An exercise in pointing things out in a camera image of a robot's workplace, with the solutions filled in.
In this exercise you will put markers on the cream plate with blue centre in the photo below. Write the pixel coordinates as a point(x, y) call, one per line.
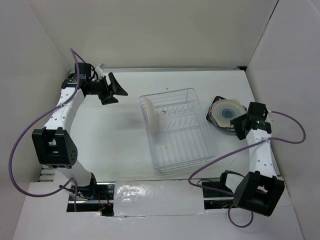
point(225, 110)

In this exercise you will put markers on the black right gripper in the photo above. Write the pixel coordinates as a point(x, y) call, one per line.
point(237, 121)

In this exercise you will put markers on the silver taped front panel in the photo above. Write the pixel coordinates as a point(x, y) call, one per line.
point(157, 198)

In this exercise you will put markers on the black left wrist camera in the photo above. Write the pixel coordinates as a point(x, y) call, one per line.
point(85, 71)

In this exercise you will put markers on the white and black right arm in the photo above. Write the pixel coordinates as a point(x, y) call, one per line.
point(260, 190)

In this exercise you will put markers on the blue and white patterned plate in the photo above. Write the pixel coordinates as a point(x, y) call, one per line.
point(228, 129)

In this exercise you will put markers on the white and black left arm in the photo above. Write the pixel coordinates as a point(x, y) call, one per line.
point(53, 144)

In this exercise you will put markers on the orange rimmed petal pattern plate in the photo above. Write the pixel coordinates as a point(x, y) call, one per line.
point(150, 115)

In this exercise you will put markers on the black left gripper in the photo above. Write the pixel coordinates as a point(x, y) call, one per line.
point(113, 88)

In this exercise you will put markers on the white wire dish rack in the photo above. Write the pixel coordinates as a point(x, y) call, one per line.
point(184, 137)

